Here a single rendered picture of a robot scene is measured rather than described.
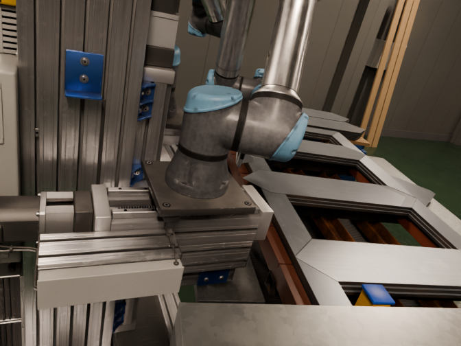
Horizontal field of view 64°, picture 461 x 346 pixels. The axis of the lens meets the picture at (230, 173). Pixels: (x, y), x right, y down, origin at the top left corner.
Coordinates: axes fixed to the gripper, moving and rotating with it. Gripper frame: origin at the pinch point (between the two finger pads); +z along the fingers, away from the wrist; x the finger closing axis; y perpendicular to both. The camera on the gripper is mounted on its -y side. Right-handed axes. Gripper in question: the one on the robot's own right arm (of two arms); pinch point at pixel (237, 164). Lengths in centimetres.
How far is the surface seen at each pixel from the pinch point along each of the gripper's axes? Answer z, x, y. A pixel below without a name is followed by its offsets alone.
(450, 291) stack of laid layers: 7, -55, 55
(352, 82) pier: 14, 333, 233
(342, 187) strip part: 5.2, 1.0, 47.3
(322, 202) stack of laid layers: 6.5, -10.3, 33.5
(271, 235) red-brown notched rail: 7.5, -32.9, 6.0
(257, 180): 5.1, -1.7, 9.0
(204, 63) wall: 21, 309, 30
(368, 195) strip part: 5, -3, 57
